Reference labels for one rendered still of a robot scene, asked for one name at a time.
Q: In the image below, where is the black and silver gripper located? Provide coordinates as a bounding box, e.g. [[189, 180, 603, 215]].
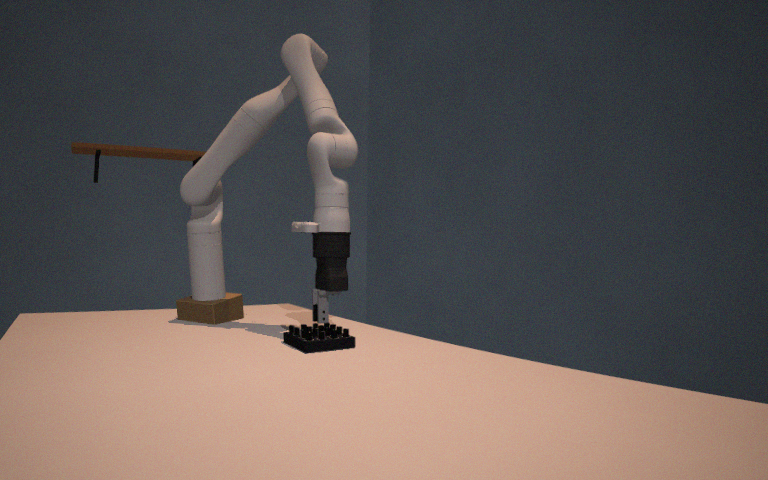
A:
[[291, 207, 351, 324]]

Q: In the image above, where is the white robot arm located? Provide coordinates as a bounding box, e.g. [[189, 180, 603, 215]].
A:
[[180, 34, 358, 301]]

